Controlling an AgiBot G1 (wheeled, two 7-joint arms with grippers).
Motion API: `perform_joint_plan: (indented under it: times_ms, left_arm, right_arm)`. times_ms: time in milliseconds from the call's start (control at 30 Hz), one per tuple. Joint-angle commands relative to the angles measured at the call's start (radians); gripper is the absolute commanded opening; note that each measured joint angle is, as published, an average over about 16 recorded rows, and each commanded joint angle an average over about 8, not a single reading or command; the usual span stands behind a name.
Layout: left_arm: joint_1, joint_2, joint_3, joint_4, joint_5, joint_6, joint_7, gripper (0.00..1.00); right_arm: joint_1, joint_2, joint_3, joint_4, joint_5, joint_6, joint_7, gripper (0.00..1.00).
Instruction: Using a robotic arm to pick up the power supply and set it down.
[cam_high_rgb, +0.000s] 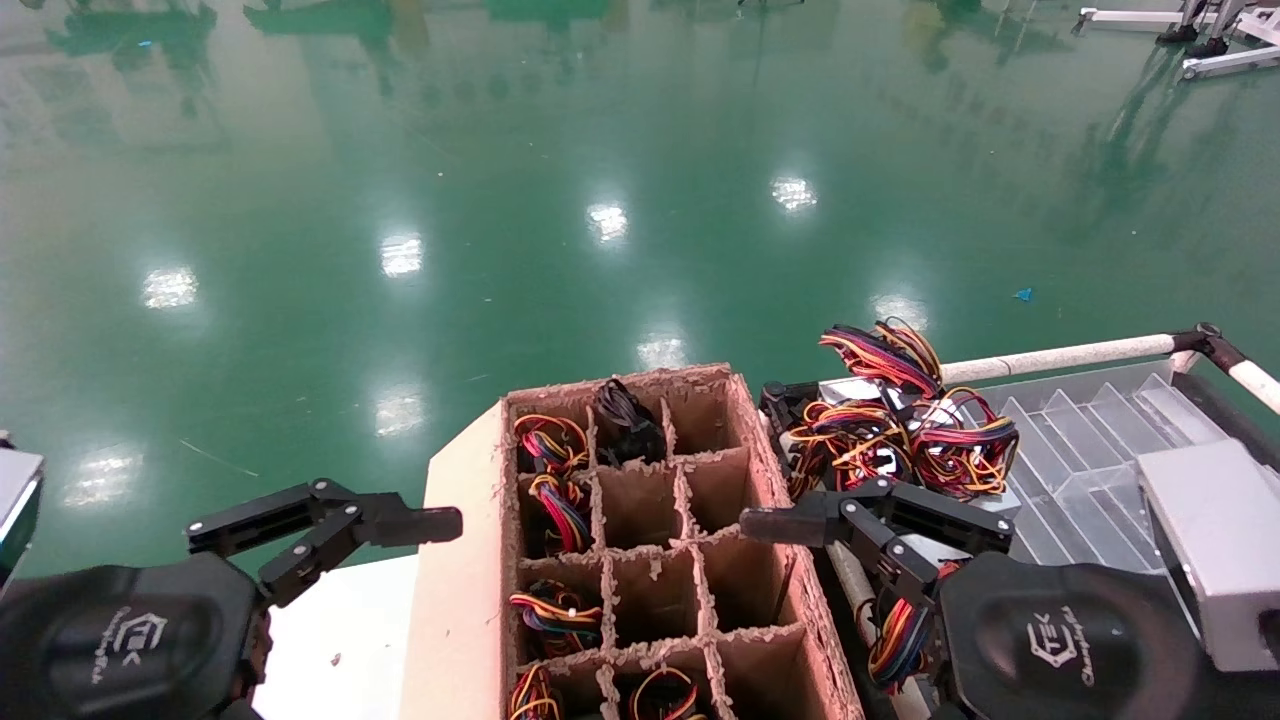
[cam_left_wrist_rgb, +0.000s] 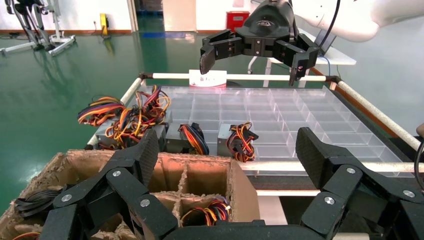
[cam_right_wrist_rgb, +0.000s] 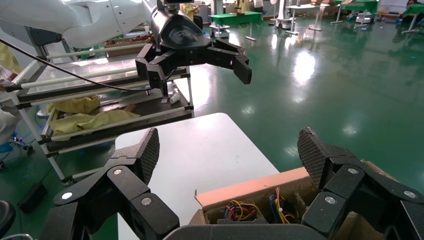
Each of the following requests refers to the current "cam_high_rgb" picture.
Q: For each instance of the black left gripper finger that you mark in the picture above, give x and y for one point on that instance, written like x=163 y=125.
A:
x=410 y=526

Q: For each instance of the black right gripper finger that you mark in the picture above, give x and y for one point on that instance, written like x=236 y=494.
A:
x=790 y=525

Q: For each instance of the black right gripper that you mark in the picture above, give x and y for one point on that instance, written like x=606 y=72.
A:
x=1070 y=640

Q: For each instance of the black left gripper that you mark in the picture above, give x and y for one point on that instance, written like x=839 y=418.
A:
x=120 y=640

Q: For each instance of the white rack pipe beside box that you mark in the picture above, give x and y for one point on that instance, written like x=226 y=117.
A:
x=850 y=580

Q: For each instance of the brown cardboard divider box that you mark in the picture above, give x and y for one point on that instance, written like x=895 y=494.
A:
x=650 y=505

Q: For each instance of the clear stepped plastic tray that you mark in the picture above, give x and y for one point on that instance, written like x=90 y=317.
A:
x=1080 y=460

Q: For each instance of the long white rack pipe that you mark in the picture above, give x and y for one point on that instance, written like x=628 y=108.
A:
x=1060 y=355

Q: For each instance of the short white rack pipe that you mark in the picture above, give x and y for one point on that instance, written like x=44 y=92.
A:
x=1262 y=385

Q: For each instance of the black pipe joint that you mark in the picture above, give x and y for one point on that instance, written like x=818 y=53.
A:
x=1215 y=345

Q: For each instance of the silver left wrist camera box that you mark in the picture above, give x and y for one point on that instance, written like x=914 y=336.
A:
x=18 y=500

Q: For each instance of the white metal frame base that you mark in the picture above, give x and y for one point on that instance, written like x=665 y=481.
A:
x=1230 y=62

